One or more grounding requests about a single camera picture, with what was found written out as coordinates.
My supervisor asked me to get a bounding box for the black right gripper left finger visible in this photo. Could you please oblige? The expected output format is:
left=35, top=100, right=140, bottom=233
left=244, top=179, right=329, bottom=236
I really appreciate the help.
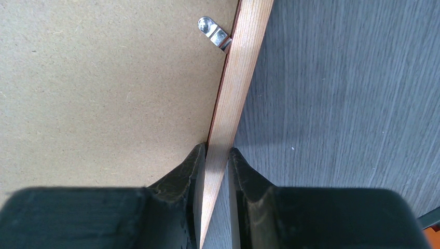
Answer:
left=1, top=143, right=206, bottom=248

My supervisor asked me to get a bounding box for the orange letter toy block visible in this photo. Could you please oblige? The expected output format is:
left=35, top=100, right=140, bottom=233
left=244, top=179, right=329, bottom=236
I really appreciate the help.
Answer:
left=423, top=225, right=440, bottom=249

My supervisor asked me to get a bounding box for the grey building baseplate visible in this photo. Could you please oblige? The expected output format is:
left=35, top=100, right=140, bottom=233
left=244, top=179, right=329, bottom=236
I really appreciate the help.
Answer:
left=417, top=207, right=440, bottom=229

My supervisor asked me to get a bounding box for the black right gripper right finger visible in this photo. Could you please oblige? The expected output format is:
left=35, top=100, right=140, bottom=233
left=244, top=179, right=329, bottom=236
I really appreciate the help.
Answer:
left=228, top=148, right=430, bottom=248

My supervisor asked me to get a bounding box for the copper picture frame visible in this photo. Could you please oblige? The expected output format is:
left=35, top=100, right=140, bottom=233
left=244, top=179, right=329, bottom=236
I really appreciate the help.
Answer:
left=199, top=1, right=273, bottom=248

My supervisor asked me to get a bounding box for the brown cardboard backing board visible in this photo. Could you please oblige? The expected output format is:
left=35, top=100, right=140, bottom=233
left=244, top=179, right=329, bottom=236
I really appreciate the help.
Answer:
left=1, top=1, right=238, bottom=202

